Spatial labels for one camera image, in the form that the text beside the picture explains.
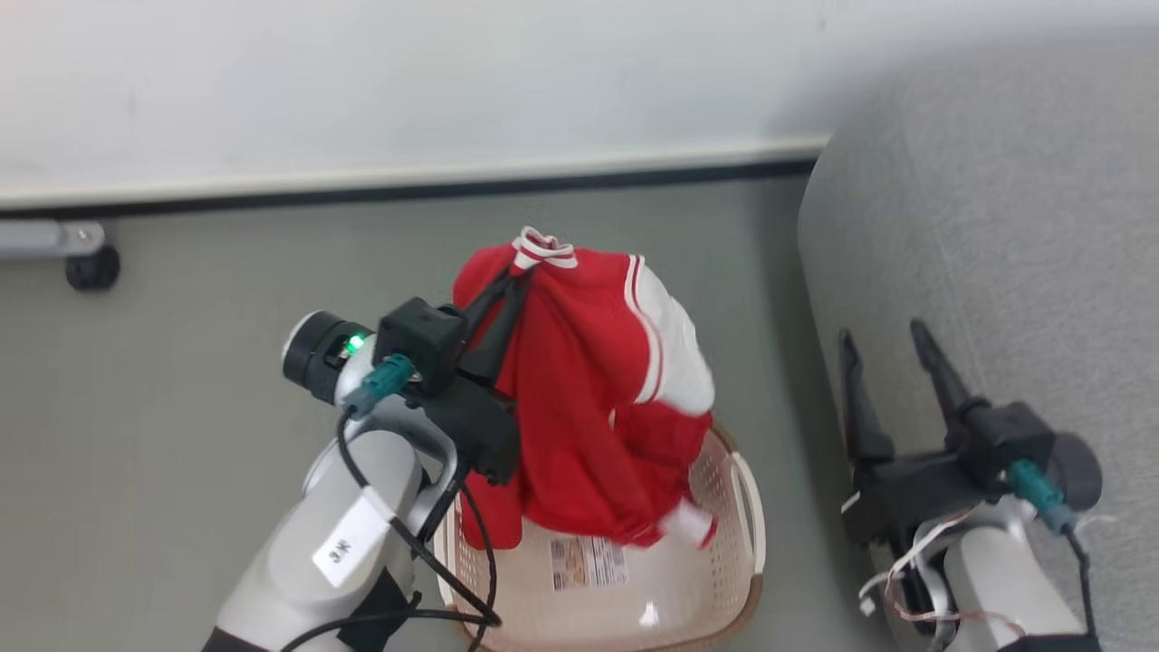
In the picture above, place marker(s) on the black caster wheel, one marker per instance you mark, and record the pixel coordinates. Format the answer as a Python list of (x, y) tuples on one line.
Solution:
[(92, 269)]

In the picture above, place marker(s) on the white and black baseboard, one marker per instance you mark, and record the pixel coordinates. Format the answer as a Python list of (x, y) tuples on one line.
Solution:
[(362, 186)]

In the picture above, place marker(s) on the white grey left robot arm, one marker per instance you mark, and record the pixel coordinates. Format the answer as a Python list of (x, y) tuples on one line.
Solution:
[(353, 489)]

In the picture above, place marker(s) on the red and white jacket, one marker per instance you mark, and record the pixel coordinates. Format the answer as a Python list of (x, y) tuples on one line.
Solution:
[(579, 362)]

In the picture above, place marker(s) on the grey fabric sofa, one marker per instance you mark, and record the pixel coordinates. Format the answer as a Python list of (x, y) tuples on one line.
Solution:
[(1041, 226)]

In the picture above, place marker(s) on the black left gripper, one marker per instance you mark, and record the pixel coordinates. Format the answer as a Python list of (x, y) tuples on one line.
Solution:
[(484, 430)]

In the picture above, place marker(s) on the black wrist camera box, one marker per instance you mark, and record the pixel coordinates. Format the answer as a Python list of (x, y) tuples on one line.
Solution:
[(421, 342), (1005, 444)]

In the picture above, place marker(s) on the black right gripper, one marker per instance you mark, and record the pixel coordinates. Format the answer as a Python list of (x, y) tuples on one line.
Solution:
[(905, 493)]

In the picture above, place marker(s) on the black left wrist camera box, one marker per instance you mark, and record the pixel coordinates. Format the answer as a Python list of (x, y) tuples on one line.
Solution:
[(421, 342)]

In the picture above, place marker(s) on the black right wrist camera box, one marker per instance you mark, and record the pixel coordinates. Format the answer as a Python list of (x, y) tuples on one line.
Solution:
[(1005, 444)]

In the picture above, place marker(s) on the printed sticker label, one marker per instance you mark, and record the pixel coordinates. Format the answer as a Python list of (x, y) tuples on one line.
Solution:
[(589, 563)]

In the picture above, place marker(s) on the cream plastic laundry basket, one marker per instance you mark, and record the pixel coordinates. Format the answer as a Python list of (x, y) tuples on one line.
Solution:
[(652, 580)]

